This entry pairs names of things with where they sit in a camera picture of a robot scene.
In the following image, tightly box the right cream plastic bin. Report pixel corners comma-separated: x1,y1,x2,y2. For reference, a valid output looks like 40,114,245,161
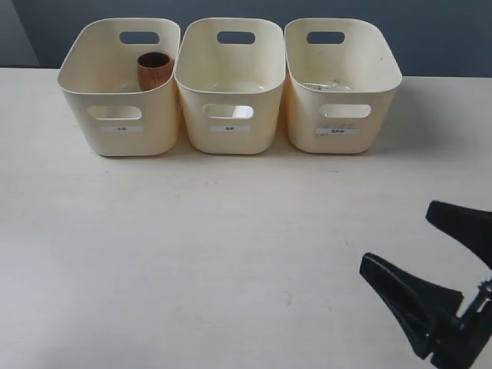
284,18,403,155

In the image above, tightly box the middle cream plastic bin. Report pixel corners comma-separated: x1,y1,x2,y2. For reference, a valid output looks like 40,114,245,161
175,18,286,155

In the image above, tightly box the brown wooden cup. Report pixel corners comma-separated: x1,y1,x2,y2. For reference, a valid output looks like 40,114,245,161
137,52,174,91

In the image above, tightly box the left cream plastic bin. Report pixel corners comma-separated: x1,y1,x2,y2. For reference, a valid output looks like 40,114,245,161
58,18,181,157

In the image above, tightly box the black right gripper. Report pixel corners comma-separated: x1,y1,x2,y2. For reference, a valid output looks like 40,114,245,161
359,200,491,368

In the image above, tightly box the cream plastic bin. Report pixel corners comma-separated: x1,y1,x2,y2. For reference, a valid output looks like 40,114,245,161
175,18,286,155
58,18,181,157
284,18,403,155

